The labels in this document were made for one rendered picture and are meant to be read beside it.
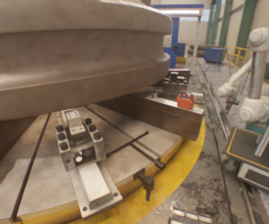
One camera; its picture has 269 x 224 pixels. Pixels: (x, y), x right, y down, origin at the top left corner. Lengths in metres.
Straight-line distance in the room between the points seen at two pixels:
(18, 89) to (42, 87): 0.18
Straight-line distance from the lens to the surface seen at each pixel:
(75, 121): 1.32
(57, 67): 1.48
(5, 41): 1.54
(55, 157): 1.80
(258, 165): 1.95
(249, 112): 1.45
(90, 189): 1.21
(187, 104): 1.75
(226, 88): 1.62
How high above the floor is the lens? 1.43
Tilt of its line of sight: 27 degrees down
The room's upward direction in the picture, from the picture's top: straight up
